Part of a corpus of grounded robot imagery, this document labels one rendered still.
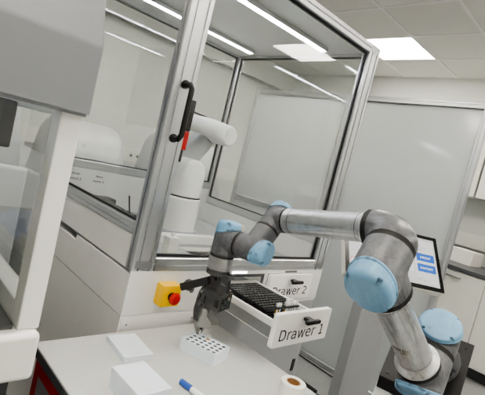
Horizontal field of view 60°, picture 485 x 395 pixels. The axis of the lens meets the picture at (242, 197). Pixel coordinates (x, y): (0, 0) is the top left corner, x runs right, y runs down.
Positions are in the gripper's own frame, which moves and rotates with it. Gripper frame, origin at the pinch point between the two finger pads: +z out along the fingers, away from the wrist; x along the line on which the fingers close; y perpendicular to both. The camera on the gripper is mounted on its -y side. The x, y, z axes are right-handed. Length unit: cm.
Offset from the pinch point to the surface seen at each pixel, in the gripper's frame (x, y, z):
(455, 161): 185, 48, -86
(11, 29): -68, -11, -66
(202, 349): -7.1, 7.1, 1.6
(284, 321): 10.6, 23.0, -9.2
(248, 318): 12.9, 10.4, -4.6
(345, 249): 96, 16, -24
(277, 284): 52, 3, -8
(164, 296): -3.7, -12.3, -6.5
